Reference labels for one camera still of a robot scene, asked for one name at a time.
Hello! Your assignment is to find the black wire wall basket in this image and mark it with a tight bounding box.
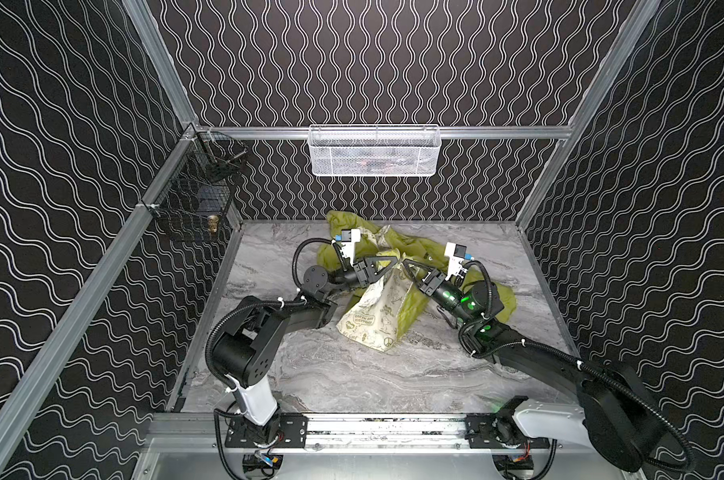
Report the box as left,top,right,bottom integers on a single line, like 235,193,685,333
149,132,250,245

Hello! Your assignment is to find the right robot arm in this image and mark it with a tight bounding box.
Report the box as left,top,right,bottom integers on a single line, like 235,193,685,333
403,259,696,473

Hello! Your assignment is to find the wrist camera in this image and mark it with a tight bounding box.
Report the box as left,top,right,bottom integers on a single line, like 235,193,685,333
333,228,362,266
444,242,474,280

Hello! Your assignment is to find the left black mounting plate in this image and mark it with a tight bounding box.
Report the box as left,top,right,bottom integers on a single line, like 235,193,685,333
224,413,308,449

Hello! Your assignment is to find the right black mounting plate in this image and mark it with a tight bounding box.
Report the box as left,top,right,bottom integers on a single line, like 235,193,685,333
465,414,551,449

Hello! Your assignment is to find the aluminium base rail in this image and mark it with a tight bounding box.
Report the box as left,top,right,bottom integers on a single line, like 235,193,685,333
147,413,593,454

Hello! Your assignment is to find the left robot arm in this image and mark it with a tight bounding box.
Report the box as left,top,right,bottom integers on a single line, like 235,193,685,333
204,238,399,427

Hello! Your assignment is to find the green zip-up jacket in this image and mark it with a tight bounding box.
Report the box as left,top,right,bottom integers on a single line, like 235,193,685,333
327,211,517,358

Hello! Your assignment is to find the black mounting plate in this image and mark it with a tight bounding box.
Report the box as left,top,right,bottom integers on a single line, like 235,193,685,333
224,413,308,449
465,414,551,449

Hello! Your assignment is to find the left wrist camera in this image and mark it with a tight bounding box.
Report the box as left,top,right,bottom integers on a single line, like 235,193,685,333
333,228,362,266

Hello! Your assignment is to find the white mesh wall basket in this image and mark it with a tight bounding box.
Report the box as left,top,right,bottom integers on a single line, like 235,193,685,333
307,124,442,177

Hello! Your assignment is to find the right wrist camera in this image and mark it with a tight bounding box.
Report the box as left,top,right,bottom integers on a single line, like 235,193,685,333
444,242,474,280

